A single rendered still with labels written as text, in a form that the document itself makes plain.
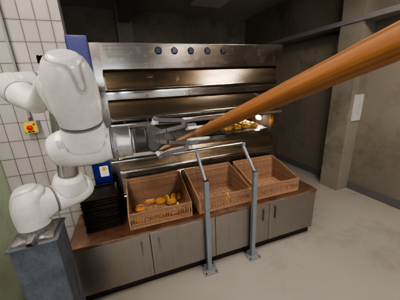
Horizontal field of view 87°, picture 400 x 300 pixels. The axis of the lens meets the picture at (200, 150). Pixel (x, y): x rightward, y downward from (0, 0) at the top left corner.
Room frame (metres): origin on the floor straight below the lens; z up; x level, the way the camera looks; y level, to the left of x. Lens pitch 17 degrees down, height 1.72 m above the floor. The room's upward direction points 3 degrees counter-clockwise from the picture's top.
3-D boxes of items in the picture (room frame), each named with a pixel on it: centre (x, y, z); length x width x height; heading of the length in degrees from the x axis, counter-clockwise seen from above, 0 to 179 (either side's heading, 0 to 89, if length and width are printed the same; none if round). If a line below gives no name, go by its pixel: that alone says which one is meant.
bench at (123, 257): (1.92, -0.03, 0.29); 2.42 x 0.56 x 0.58; 108
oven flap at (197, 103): (2.23, -0.04, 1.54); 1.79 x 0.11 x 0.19; 108
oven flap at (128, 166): (2.23, -0.04, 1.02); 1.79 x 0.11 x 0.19; 108
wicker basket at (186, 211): (1.80, 0.43, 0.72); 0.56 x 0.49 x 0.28; 107
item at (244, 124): (2.83, -0.46, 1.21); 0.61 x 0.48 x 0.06; 18
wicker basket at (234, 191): (1.98, -0.15, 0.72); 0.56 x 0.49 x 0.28; 110
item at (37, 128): (1.72, 1.37, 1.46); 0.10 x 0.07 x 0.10; 108
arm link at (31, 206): (0.97, 0.89, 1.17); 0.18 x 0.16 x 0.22; 143
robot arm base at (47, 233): (0.95, 0.89, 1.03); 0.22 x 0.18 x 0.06; 22
